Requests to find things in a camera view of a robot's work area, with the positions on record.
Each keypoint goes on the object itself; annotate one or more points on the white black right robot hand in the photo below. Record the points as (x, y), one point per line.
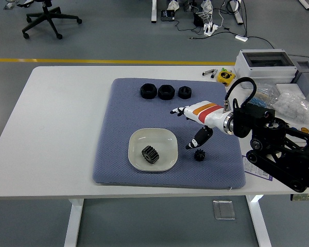
(208, 113)

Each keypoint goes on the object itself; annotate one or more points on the small black gear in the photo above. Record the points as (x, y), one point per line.
(199, 155)

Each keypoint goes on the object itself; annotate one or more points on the large black gear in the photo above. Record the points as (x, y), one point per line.
(150, 155)

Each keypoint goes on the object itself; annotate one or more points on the small black hex nut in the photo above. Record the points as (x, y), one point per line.
(185, 92)

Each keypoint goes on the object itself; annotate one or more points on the large black hex nut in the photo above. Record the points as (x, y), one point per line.
(166, 92)
(148, 91)

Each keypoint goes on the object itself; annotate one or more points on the flat white box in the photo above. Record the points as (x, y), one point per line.
(288, 88)

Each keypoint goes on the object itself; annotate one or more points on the grey plastic box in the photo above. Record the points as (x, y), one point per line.
(305, 79)

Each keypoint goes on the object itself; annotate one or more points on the yellow tape measure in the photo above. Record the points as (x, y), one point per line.
(225, 77)

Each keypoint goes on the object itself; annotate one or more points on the silver black pen tool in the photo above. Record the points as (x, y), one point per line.
(209, 72)

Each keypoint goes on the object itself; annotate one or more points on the small green item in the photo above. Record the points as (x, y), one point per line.
(224, 69)

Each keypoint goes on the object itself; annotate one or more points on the white square plate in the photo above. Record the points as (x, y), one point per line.
(167, 144)

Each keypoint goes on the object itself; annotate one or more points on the bag of blue resistors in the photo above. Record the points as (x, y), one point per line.
(263, 94)

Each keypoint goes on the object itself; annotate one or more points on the purple white label card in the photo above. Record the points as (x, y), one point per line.
(249, 167)

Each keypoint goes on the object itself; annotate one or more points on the white power adapter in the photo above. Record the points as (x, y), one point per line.
(241, 38)

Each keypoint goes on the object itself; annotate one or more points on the clear bag of white parts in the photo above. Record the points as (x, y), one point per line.
(291, 105)

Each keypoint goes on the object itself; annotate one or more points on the white power strip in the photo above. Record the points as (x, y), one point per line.
(211, 29)

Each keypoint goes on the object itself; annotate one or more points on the blue-grey textured mat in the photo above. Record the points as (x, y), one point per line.
(118, 115)

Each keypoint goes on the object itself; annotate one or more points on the black power adapter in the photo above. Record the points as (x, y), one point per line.
(198, 20)

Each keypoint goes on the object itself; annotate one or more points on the clear plastic floor plate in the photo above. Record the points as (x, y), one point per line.
(224, 209)

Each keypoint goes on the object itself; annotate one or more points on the yellow push button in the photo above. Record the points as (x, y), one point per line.
(305, 130)

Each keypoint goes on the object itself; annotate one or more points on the white desk leg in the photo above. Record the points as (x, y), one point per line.
(306, 4)
(238, 14)
(154, 10)

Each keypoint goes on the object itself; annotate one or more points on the black handheld terminal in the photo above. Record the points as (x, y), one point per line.
(168, 15)

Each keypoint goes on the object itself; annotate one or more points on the white table leg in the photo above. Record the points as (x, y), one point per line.
(258, 223)
(73, 223)

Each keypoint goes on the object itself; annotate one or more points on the green circuit strip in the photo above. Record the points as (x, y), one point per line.
(304, 197)

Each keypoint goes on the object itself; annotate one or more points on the black office chair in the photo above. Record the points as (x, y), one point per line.
(47, 15)

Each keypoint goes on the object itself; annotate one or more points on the grey electrical enclosure box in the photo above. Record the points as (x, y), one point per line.
(265, 72)

